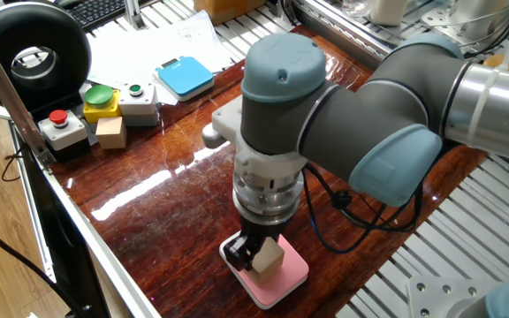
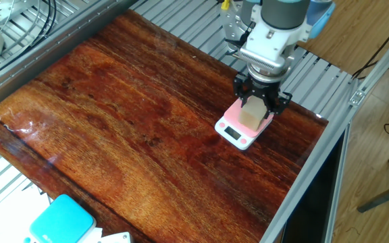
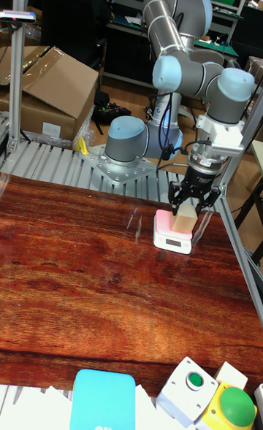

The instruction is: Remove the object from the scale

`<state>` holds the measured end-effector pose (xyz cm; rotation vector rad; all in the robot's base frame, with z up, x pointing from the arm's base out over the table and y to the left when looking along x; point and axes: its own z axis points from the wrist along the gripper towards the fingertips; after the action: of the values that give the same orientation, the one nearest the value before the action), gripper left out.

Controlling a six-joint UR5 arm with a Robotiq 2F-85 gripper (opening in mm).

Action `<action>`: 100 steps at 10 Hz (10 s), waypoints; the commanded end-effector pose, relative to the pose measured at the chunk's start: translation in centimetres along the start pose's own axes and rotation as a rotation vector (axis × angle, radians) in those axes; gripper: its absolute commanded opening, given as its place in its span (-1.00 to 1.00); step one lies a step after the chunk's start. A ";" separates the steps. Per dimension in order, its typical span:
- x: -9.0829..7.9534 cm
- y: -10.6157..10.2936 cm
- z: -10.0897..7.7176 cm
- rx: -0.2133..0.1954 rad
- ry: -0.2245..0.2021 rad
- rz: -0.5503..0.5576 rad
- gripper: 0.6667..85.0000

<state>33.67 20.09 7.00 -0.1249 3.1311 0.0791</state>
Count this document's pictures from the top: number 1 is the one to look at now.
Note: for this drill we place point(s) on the plain wooden cube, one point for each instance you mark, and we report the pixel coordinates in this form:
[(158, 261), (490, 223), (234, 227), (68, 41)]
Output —
[(111, 132), (270, 262)]

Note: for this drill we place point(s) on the pink white kitchen scale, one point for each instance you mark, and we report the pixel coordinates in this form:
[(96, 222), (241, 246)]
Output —
[(285, 278)]

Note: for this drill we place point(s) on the blue white kitchen scale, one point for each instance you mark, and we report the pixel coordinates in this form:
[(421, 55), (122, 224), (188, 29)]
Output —
[(186, 75)]

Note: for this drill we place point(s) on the silver metal stand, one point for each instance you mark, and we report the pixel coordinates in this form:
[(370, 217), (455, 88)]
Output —
[(480, 20)]

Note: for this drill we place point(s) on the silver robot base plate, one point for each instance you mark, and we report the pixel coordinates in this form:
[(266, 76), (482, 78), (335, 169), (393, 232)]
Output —
[(431, 296)]

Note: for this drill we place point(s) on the yellow box green mushroom button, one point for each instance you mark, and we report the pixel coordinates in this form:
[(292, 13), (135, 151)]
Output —
[(100, 95)]

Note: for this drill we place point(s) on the silver grey UR5 robot arm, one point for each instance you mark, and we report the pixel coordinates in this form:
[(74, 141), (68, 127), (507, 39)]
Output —
[(360, 128)]

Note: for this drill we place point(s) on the white cup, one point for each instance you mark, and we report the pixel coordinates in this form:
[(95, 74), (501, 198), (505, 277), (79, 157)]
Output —
[(387, 11)]

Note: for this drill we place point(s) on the silver wrist coupling flange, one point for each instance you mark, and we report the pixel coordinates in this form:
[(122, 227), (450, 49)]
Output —
[(265, 199)]

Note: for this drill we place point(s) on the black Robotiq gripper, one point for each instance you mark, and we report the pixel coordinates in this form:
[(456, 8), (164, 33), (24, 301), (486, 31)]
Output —
[(263, 227)]

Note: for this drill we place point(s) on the aluminium extrusion post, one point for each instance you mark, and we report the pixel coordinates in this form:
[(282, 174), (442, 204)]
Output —
[(11, 97)]

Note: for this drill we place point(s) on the aluminium table edge rail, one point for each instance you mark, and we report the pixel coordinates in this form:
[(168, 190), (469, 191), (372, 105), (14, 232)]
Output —
[(104, 260)]

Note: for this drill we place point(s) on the clear glass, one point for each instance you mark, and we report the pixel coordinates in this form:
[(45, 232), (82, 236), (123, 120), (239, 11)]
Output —
[(355, 6)]

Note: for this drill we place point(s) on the white button box green button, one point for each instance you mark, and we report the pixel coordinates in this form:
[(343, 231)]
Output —
[(139, 103)]

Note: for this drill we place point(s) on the white printed wrist mount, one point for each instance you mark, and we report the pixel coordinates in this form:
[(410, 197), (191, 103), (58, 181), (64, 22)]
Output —
[(225, 121)]

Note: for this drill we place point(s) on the cardboard box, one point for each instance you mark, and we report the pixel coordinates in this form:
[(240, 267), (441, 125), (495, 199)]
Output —
[(223, 11)]

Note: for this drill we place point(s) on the grey box red button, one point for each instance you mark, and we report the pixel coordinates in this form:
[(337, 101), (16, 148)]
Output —
[(66, 132)]

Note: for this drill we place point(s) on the black side panel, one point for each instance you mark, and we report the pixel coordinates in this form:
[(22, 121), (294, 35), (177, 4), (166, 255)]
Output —
[(60, 229)]

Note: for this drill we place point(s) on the white paper sheets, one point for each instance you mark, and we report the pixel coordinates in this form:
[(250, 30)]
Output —
[(126, 53)]

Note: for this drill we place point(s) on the black keyboard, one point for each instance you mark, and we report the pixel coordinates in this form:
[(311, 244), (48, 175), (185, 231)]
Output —
[(95, 11)]

